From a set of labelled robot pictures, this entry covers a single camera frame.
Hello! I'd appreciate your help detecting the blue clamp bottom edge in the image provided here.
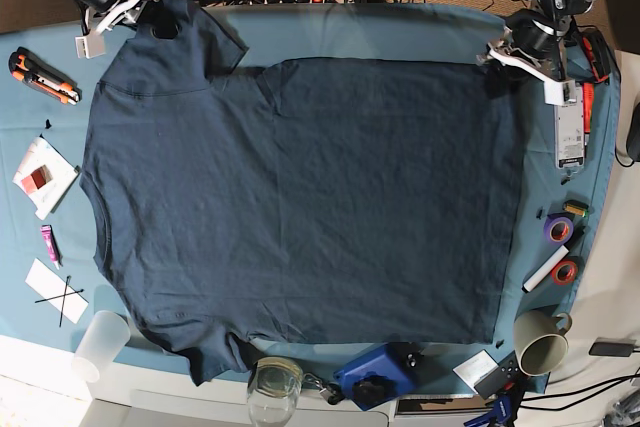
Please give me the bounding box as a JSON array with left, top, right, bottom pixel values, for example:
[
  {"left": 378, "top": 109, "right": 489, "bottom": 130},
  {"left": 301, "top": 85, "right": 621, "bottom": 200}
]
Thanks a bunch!
[{"left": 463, "top": 383, "right": 526, "bottom": 427}]

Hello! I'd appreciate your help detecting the translucent plastic cup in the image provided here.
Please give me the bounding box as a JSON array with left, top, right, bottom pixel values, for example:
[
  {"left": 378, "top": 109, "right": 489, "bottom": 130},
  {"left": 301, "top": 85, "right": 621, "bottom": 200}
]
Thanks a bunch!
[{"left": 71, "top": 310, "right": 131, "bottom": 383}]

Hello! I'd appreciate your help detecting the dark blue T-shirt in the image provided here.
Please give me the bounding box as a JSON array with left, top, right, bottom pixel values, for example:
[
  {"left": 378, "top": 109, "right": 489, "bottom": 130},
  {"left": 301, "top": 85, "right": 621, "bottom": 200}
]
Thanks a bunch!
[{"left": 79, "top": 0, "right": 529, "bottom": 388}]

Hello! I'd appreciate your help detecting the small purple tube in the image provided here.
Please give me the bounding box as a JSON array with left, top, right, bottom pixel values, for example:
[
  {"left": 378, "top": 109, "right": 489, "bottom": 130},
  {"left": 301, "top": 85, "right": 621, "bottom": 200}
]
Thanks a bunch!
[{"left": 40, "top": 225, "right": 61, "bottom": 270}]

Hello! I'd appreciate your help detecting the clear drinking glass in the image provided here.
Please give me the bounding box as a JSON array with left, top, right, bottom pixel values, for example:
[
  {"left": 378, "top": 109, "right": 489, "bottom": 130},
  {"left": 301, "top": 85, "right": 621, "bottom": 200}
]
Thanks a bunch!
[{"left": 247, "top": 357, "right": 304, "bottom": 426}]

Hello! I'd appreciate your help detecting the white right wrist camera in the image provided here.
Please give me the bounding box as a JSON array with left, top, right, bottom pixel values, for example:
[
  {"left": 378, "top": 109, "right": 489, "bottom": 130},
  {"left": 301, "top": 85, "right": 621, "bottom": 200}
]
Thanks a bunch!
[{"left": 75, "top": 34, "right": 106, "bottom": 59}]

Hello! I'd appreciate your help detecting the small metal padlock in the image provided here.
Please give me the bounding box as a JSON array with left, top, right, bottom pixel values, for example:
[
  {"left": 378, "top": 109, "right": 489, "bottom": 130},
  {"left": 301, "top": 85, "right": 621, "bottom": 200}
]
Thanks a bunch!
[{"left": 303, "top": 372, "right": 345, "bottom": 406}]

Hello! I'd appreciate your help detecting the blue box with black knob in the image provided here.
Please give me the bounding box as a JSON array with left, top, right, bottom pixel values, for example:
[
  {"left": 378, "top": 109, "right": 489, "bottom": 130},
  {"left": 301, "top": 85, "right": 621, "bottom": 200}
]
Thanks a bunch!
[{"left": 333, "top": 342, "right": 422, "bottom": 411}]

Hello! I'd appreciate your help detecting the white paper note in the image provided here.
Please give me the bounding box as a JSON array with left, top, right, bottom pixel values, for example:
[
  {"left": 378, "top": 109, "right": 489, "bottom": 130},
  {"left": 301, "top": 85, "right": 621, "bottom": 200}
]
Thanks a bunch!
[{"left": 453, "top": 350, "right": 498, "bottom": 390}]

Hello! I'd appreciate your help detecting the white marker pen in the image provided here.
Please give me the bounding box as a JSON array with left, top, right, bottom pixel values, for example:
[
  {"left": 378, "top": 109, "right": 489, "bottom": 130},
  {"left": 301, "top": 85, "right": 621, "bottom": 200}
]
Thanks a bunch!
[{"left": 522, "top": 245, "right": 569, "bottom": 293}]

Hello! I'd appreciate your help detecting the black remote control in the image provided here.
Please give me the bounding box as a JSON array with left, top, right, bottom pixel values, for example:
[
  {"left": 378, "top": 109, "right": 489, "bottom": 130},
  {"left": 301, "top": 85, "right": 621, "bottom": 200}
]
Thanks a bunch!
[{"left": 474, "top": 351, "right": 521, "bottom": 399}]

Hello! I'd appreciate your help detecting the red tape roll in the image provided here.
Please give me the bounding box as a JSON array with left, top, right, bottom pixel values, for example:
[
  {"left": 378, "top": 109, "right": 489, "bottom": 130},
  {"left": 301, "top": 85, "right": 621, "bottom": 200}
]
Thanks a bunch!
[{"left": 551, "top": 257, "right": 579, "bottom": 285}]

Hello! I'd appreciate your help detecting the black hairpin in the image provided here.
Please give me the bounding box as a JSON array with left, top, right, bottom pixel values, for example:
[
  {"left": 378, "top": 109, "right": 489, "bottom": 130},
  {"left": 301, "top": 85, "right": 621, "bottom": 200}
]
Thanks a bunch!
[
  {"left": 34, "top": 289, "right": 84, "bottom": 303},
  {"left": 58, "top": 275, "right": 71, "bottom": 328}
]

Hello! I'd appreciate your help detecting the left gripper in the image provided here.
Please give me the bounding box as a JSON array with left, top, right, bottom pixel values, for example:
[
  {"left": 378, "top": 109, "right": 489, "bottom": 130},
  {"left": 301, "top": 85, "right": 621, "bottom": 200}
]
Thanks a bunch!
[{"left": 494, "top": 9, "right": 568, "bottom": 81}]

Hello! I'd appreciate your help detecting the white paper card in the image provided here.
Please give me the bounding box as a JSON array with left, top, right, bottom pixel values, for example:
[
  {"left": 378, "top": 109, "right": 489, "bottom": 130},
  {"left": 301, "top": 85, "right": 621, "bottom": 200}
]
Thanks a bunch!
[{"left": 25, "top": 259, "right": 89, "bottom": 324}]

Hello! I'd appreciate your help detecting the orange red pen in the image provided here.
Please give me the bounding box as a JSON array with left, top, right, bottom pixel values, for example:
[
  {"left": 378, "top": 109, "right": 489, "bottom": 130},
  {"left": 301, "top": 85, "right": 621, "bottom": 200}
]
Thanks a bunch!
[{"left": 582, "top": 82, "right": 594, "bottom": 146}]

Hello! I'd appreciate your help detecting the black power adapter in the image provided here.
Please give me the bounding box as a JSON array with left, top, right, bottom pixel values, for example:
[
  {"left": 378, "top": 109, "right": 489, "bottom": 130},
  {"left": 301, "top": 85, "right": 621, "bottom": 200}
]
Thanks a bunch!
[{"left": 588, "top": 340, "right": 639, "bottom": 358}]

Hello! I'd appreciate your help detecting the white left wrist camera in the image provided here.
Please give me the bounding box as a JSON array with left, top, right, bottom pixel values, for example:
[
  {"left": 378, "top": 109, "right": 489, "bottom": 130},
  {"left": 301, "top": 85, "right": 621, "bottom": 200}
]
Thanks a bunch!
[{"left": 543, "top": 79, "right": 577, "bottom": 106}]

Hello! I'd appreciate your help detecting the white paper packet red square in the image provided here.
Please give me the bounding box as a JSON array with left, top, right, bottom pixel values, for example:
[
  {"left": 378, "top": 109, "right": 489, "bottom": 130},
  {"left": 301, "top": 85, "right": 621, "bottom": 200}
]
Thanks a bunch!
[{"left": 13, "top": 136, "right": 79, "bottom": 220}]

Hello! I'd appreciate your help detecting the orange black utility knife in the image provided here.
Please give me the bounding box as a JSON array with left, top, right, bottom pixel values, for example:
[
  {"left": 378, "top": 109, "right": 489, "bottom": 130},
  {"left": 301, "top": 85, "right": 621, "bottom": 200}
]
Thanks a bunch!
[{"left": 8, "top": 48, "right": 80, "bottom": 105}]

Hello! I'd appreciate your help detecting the orange black clamp tool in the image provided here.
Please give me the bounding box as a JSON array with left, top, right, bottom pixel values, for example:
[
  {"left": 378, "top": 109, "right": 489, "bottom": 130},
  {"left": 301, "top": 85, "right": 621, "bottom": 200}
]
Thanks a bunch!
[{"left": 581, "top": 28, "right": 611, "bottom": 82}]

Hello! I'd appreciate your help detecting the purple tape roll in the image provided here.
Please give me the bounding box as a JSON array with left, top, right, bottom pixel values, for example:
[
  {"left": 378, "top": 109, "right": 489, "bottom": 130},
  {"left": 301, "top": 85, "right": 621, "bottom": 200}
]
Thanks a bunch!
[{"left": 543, "top": 214, "right": 574, "bottom": 245}]

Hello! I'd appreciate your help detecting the beige ceramic mug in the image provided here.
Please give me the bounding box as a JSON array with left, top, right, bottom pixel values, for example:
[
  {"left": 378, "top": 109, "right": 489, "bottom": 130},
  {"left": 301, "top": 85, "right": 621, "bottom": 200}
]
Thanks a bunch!
[{"left": 513, "top": 310, "right": 573, "bottom": 377}]

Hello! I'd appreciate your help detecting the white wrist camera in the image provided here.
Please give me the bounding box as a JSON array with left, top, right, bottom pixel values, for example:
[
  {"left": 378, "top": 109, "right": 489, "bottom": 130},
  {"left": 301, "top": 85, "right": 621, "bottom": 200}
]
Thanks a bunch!
[
  {"left": 75, "top": 34, "right": 106, "bottom": 59},
  {"left": 543, "top": 79, "right": 577, "bottom": 106}
]

